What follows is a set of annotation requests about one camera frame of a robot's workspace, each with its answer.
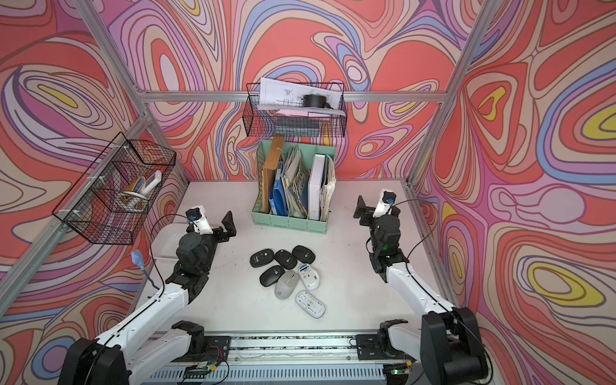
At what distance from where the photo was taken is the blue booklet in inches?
35.6

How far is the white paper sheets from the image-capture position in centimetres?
85

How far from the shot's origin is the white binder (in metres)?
0.85
